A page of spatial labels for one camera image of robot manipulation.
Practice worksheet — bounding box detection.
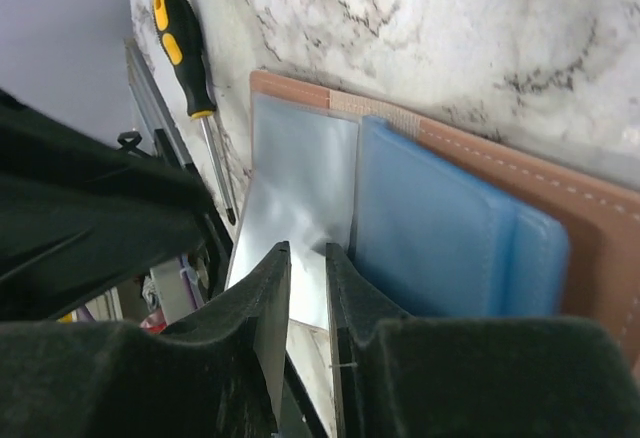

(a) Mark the silver credit card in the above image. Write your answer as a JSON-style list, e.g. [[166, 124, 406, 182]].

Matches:
[[223, 177, 334, 409]]

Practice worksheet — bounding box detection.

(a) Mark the aluminium front rail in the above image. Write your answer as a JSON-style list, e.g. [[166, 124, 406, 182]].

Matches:
[[124, 38, 198, 175]]

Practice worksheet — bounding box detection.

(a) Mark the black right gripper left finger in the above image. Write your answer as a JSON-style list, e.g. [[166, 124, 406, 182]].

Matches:
[[0, 240, 292, 438]]

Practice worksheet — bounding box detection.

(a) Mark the yellow black handled screwdriver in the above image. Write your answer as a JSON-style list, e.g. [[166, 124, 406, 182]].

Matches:
[[152, 0, 236, 225]]

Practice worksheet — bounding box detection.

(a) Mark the tan leather card holder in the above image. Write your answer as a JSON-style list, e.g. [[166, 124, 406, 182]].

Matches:
[[250, 71, 639, 365]]

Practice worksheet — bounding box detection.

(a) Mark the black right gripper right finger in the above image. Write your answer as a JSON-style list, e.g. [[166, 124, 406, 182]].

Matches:
[[326, 244, 635, 437]]

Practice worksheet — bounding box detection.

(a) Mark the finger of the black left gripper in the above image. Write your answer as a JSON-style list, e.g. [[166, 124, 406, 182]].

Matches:
[[1, 93, 210, 318]]

